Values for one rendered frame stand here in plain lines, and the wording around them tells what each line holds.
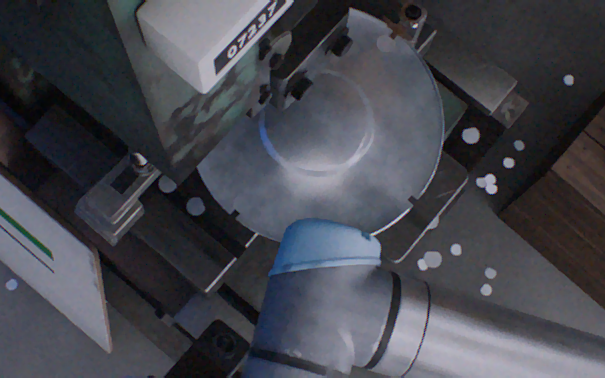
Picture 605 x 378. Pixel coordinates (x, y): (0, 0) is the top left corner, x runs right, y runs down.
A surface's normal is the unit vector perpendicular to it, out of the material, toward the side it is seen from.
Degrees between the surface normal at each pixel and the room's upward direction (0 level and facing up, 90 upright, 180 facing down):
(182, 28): 0
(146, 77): 90
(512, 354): 10
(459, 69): 0
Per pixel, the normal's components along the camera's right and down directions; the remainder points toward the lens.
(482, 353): 0.17, -0.13
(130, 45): 0.76, 0.63
